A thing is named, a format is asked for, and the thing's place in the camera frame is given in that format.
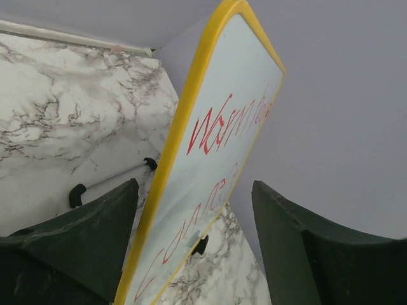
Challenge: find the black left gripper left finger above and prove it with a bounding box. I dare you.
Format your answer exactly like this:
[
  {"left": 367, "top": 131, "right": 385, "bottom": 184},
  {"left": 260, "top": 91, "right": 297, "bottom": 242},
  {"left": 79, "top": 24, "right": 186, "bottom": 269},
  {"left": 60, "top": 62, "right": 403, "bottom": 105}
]
[{"left": 1, "top": 179, "right": 139, "bottom": 304}]

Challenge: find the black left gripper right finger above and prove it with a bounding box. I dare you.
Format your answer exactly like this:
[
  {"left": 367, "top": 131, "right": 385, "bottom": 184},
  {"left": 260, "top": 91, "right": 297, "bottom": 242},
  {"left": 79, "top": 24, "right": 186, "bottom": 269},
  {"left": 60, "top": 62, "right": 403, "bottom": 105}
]
[{"left": 252, "top": 181, "right": 406, "bottom": 304}]

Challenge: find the yellow framed whiteboard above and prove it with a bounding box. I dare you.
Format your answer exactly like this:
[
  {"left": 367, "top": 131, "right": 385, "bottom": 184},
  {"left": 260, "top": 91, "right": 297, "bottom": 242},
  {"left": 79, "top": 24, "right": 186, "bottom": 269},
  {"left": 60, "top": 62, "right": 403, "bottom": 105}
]
[{"left": 114, "top": 1, "right": 286, "bottom": 304}]

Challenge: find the black wire whiteboard stand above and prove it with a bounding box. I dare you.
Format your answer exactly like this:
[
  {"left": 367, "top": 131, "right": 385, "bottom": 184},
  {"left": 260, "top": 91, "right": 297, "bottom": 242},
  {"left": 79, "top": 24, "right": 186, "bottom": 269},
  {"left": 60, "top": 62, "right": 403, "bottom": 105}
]
[{"left": 69, "top": 158, "right": 209, "bottom": 255}]

